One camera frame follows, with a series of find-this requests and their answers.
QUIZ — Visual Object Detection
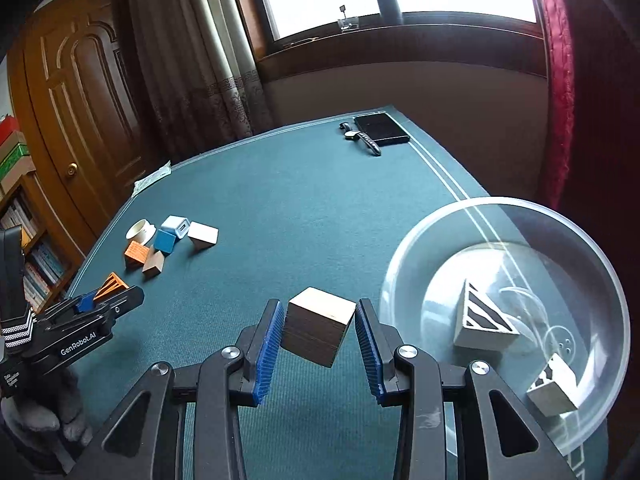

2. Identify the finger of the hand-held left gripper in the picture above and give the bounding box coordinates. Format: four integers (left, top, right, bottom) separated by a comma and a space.
50, 286, 146, 333
44, 290, 108, 322

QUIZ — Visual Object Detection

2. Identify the plain wooden cube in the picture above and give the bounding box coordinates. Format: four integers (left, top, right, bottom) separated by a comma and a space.
281, 287, 357, 368

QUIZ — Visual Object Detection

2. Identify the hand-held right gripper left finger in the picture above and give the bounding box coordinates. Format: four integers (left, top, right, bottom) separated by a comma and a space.
65, 299, 286, 480

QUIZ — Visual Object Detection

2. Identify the brown wooden door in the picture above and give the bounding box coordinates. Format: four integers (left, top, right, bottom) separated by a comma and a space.
7, 0, 166, 246

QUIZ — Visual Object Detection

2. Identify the black wristwatch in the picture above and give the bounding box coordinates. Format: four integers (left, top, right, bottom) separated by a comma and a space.
339, 122, 382, 157

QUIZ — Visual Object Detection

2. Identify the green box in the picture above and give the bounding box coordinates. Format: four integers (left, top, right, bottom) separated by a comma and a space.
0, 142, 32, 181

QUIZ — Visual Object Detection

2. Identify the white black-patterned small block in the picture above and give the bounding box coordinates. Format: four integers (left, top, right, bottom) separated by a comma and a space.
526, 352, 581, 418

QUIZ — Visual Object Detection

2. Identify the cream tape roll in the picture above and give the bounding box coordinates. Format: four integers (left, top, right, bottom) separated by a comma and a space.
125, 218, 157, 245

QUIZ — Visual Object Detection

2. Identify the brown wooden block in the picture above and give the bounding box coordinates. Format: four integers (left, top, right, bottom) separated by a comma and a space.
142, 249, 166, 277

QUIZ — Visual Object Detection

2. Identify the blue block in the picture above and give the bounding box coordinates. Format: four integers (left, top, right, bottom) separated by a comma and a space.
153, 229, 177, 256

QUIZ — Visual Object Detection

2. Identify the row of books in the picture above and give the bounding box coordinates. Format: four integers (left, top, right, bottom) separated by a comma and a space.
0, 195, 68, 311

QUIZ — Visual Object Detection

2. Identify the orange rectangular block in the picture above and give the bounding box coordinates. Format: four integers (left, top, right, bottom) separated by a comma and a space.
124, 241, 151, 268

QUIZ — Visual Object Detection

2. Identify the small glass holder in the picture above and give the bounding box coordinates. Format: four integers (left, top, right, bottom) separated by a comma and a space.
337, 5, 361, 33

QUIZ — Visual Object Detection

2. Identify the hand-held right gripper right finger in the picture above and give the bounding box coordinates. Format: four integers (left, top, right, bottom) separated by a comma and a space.
354, 298, 581, 480

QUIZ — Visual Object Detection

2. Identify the person's left hand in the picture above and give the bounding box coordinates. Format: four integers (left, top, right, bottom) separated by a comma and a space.
0, 360, 96, 476

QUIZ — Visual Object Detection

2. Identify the beige patterned curtain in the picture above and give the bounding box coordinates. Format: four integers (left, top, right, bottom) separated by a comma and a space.
127, 0, 276, 161

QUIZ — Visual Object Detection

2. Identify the clear plastic bowl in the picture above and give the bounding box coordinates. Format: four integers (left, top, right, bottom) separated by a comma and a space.
380, 197, 632, 456

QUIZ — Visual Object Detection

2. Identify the white black-striped triangular block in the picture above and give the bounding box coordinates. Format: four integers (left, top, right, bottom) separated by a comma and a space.
453, 279, 521, 353

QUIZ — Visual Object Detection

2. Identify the orange striped triangular block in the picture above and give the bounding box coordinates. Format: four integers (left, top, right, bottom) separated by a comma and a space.
94, 272, 130, 305

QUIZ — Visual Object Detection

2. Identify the red curtain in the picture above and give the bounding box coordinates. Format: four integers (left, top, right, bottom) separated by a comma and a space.
520, 0, 640, 211

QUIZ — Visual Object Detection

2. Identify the cardboard box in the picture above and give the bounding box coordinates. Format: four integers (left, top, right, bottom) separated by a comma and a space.
0, 160, 37, 196

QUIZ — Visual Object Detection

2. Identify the wooden bookshelf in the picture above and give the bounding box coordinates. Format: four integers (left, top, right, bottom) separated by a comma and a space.
0, 160, 86, 321

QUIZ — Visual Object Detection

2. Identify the white-topped wooden block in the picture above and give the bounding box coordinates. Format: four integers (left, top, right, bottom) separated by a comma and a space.
187, 221, 220, 251

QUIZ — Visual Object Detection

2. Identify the white charger cube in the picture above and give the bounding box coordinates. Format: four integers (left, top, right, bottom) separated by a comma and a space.
161, 215, 192, 241

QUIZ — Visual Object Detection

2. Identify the black smartphone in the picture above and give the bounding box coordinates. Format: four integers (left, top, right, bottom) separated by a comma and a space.
354, 112, 411, 147

